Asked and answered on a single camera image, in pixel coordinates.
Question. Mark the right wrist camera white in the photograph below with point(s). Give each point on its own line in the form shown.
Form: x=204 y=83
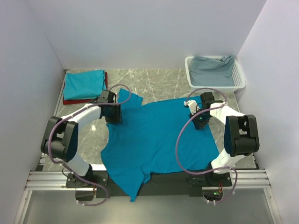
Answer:
x=192 y=105

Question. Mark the white plastic basket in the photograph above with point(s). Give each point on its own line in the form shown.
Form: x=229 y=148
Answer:
x=237 y=76

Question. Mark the folded red t shirt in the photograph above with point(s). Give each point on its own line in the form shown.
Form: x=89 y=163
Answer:
x=70 y=101

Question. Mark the aluminium rail frame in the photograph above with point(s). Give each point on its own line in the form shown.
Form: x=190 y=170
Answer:
x=47 y=201

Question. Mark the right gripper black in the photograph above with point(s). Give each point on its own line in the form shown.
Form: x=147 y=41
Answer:
x=199 y=125

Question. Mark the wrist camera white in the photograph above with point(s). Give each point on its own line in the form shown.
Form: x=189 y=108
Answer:
x=100 y=100
x=192 y=105

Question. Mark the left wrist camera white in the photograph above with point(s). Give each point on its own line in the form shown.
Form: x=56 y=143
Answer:
x=100 y=100

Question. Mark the folded light teal t shirt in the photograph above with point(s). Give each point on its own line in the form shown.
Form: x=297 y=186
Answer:
x=83 y=84

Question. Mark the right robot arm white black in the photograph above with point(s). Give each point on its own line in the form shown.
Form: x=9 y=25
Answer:
x=241 y=137

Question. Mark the grey blue t shirt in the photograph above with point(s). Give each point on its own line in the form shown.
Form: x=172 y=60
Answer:
x=206 y=71

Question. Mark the black base beam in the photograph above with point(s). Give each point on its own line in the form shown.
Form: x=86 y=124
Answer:
x=179 y=183

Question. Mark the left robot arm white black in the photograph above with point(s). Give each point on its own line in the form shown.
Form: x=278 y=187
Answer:
x=60 y=140

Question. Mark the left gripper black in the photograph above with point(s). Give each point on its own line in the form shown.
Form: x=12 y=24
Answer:
x=117 y=118

